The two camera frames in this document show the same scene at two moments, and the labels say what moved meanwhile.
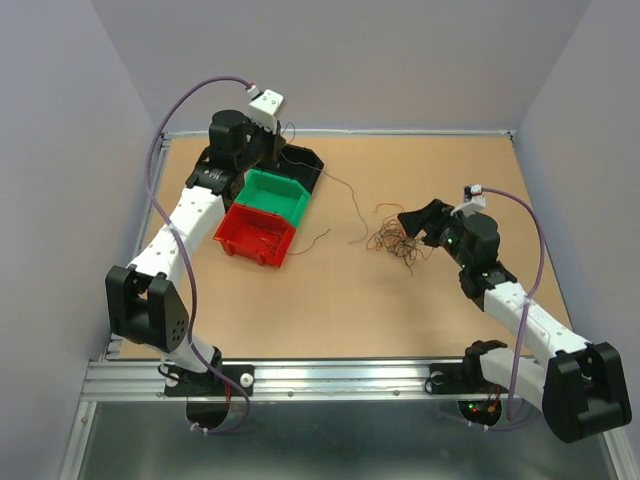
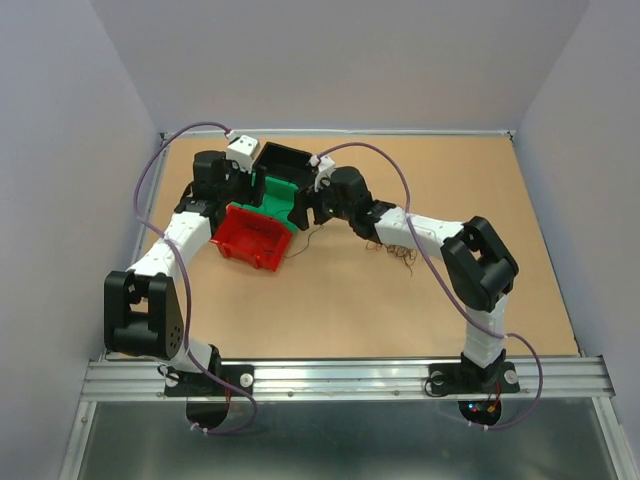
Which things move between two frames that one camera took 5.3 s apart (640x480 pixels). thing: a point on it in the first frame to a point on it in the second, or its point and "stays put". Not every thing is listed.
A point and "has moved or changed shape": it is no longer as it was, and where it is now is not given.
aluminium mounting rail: x=109 y=379 stays put
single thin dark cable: x=310 y=245 has moved or changed shape
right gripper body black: x=446 y=233 to x=324 y=205
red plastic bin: x=255 y=233 stays put
